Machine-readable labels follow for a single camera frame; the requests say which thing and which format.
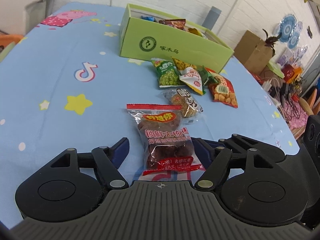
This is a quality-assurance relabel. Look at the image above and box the white water purifier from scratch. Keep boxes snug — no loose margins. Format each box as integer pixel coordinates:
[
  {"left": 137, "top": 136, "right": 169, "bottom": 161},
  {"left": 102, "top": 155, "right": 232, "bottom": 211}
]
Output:
[{"left": 1, "top": 0, "right": 47, "bottom": 35}]

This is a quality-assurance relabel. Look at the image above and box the dark dried plant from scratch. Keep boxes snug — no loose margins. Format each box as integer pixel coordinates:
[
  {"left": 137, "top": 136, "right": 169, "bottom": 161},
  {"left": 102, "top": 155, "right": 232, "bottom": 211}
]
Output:
[{"left": 263, "top": 29, "right": 282, "bottom": 56}]

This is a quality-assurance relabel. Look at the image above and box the white power strip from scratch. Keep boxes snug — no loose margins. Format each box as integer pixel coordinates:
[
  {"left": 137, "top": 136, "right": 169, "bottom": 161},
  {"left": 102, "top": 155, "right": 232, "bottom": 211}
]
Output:
[{"left": 261, "top": 79, "right": 281, "bottom": 108}]

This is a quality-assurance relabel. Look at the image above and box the dark green candy packet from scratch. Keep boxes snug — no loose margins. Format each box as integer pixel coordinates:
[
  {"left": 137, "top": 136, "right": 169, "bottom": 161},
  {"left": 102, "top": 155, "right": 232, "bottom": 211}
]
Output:
[{"left": 197, "top": 66, "right": 217, "bottom": 87}]

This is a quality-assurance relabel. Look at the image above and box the light green flat box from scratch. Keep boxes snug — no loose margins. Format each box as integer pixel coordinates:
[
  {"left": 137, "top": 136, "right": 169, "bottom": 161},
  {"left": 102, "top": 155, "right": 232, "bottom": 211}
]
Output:
[{"left": 267, "top": 61, "right": 284, "bottom": 79}]

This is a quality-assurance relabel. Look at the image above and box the blue paper fan decoration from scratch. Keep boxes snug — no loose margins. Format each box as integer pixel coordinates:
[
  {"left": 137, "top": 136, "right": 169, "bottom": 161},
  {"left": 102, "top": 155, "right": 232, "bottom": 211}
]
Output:
[{"left": 272, "top": 14, "right": 303, "bottom": 49}]

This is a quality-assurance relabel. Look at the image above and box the green peas snack packet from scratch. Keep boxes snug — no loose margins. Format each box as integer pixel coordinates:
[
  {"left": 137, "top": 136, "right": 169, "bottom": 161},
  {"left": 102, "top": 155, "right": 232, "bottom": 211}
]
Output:
[{"left": 151, "top": 58, "right": 183, "bottom": 88}]

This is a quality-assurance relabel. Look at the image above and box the white triangular snack packet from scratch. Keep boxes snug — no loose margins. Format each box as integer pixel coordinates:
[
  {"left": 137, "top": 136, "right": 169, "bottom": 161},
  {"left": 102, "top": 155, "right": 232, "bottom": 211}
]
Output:
[{"left": 179, "top": 67, "right": 203, "bottom": 95}]

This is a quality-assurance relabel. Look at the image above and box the green cardboard box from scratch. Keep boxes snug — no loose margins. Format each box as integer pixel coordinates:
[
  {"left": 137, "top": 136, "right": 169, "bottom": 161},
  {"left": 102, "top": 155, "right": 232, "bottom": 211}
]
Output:
[{"left": 119, "top": 4, "right": 234, "bottom": 73}]

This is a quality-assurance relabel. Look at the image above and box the grey cylindrical bottle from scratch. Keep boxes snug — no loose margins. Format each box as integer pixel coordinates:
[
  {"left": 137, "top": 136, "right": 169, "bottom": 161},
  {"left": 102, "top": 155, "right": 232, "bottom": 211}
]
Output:
[{"left": 202, "top": 6, "right": 221, "bottom": 30}]

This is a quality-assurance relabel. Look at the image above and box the brown cardboard box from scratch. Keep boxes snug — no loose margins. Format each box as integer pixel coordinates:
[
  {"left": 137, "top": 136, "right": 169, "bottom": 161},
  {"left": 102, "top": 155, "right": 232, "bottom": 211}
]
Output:
[{"left": 234, "top": 30, "right": 273, "bottom": 75}]

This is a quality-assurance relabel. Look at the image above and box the red fried snack bag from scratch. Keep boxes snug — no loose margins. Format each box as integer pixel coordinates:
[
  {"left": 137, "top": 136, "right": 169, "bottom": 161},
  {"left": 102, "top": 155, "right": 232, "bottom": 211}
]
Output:
[{"left": 205, "top": 68, "right": 238, "bottom": 108}]

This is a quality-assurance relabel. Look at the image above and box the orange plastic basin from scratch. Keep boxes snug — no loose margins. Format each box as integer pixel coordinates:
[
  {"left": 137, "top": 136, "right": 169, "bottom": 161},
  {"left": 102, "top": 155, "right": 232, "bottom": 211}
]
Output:
[{"left": 0, "top": 34, "right": 24, "bottom": 62}]

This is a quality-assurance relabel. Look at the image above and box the yellow chips bag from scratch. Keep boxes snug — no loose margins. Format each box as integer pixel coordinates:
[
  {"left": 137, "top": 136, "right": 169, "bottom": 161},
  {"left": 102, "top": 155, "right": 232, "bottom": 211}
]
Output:
[{"left": 188, "top": 28, "right": 207, "bottom": 39}]

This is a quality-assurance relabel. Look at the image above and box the brown pastry clear packet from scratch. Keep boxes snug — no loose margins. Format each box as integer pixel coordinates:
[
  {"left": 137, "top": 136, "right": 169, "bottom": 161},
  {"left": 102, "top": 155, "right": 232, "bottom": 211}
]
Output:
[{"left": 162, "top": 87, "right": 203, "bottom": 124}]

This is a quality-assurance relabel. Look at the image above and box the blue cartoon tablecloth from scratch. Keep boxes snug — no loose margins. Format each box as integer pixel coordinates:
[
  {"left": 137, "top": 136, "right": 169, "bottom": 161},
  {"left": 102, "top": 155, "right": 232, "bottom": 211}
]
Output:
[{"left": 0, "top": 2, "right": 301, "bottom": 229}]

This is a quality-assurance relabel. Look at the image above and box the dark brown cookie packet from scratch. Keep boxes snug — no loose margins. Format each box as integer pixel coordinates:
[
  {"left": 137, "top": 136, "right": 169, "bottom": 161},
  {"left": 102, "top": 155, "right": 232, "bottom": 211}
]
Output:
[{"left": 159, "top": 19, "right": 186, "bottom": 30}]

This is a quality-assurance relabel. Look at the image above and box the yellow patterned snack packet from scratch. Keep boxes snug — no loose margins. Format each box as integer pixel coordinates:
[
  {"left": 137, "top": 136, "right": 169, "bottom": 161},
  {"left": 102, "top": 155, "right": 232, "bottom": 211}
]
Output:
[{"left": 172, "top": 57, "right": 197, "bottom": 71}]

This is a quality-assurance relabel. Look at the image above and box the blue candy packet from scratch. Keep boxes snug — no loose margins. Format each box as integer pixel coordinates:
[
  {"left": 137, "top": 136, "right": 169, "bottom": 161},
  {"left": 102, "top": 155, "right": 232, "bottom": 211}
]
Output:
[{"left": 140, "top": 15, "right": 157, "bottom": 22}]

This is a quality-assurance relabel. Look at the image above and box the red dates snack packet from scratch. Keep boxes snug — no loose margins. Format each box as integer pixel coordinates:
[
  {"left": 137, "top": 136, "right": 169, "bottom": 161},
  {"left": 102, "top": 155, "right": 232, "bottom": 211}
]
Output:
[{"left": 126, "top": 103, "right": 202, "bottom": 176}]

